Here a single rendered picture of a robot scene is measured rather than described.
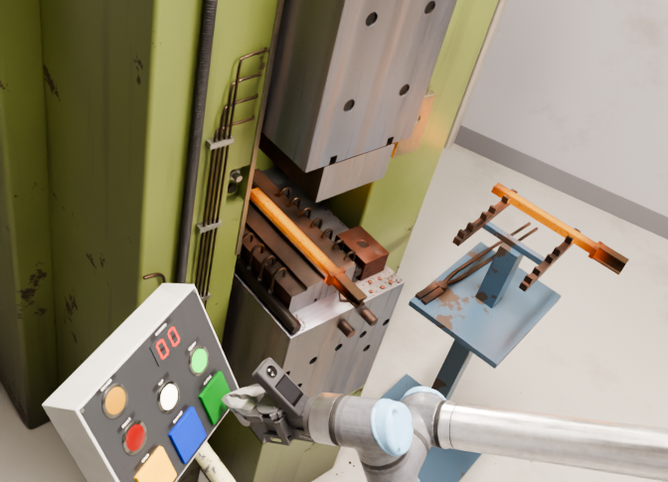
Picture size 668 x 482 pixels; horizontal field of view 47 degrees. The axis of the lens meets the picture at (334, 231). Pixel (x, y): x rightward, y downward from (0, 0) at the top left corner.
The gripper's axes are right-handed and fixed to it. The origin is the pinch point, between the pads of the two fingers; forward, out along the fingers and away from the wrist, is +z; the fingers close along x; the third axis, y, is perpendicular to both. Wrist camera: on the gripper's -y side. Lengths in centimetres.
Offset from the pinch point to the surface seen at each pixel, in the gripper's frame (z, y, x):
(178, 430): 2.5, -2.3, -11.9
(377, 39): -30, -53, 40
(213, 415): 2.5, 2.6, -3.0
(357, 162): -17, -27, 44
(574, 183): -1, 110, 281
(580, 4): -14, 16, 283
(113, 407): 2.8, -16.6, -21.0
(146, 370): 3.2, -16.5, -11.6
